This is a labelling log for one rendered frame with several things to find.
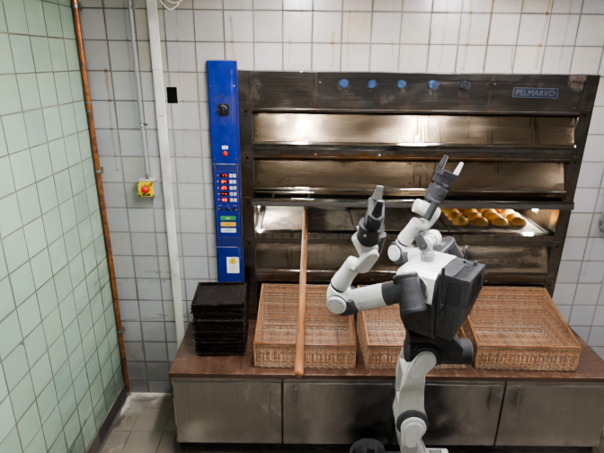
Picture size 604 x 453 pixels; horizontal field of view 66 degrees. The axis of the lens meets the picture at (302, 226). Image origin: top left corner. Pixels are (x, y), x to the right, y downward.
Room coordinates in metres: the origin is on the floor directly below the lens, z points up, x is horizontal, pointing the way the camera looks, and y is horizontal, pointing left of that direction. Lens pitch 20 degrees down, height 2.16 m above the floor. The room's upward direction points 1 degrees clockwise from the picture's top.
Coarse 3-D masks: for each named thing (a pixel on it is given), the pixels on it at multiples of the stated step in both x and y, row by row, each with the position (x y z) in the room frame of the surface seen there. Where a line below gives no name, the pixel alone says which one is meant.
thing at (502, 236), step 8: (256, 232) 2.64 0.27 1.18; (264, 232) 2.64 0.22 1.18; (272, 232) 2.64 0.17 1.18; (280, 232) 2.64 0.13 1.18; (288, 232) 2.64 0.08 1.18; (296, 232) 2.64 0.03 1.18; (312, 232) 2.65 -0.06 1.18; (320, 232) 2.65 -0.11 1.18; (328, 232) 2.65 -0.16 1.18; (336, 232) 2.65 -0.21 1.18; (344, 232) 2.65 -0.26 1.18; (352, 232) 2.66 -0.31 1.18; (392, 232) 2.66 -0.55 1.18; (400, 232) 2.67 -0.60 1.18; (440, 232) 2.68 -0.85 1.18; (448, 232) 2.68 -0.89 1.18; (456, 232) 2.68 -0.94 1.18; (464, 232) 2.68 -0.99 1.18; (472, 232) 2.68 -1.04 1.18; (480, 232) 2.69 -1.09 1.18; (488, 232) 2.69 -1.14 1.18; (496, 232) 2.69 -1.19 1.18; (504, 232) 2.69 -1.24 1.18; (512, 232) 2.69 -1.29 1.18; (520, 232) 2.69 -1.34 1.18; (456, 240) 2.64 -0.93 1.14; (464, 240) 2.64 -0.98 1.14; (472, 240) 2.64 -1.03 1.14; (480, 240) 2.64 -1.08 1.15; (488, 240) 2.64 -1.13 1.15; (496, 240) 2.64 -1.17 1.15; (504, 240) 2.64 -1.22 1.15; (512, 240) 2.64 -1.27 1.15; (520, 240) 2.64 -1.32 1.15; (528, 240) 2.64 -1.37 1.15; (536, 240) 2.64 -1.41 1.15; (544, 240) 2.64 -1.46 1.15; (552, 240) 2.64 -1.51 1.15
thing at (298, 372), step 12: (300, 264) 2.13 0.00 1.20; (300, 276) 1.99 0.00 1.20; (300, 288) 1.87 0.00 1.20; (300, 300) 1.76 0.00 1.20; (300, 312) 1.66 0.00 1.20; (300, 324) 1.57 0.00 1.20; (300, 336) 1.49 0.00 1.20; (300, 348) 1.41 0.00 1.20; (300, 360) 1.34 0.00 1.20; (300, 372) 1.29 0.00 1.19
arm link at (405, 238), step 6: (408, 228) 2.10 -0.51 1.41; (402, 234) 2.12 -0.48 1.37; (408, 234) 2.10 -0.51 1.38; (414, 234) 2.09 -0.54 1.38; (396, 240) 2.14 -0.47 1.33; (402, 240) 2.11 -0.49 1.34; (408, 240) 2.10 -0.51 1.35; (402, 246) 2.11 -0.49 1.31; (408, 246) 2.13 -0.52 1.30; (402, 252) 2.09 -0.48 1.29
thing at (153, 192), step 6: (138, 180) 2.56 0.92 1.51; (144, 180) 2.57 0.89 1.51; (150, 180) 2.57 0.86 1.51; (156, 180) 2.61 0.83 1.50; (138, 186) 2.56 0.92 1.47; (150, 186) 2.56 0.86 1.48; (156, 186) 2.60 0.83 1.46; (138, 192) 2.56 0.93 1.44; (150, 192) 2.56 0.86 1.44; (156, 192) 2.59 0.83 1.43
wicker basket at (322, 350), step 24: (264, 288) 2.60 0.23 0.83; (288, 288) 2.60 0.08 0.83; (312, 288) 2.60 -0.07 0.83; (264, 312) 2.56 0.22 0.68; (288, 312) 2.56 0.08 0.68; (312, 312) 2.55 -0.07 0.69; (264, 336) 2.43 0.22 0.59; (288, 336) 2.43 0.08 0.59; (336, 336) 2.44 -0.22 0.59; (264, 360) 2.14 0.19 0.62; (288, 360) 2.14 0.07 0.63; (312, 360) 2.14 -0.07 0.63; (336, 360) 2.14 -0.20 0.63
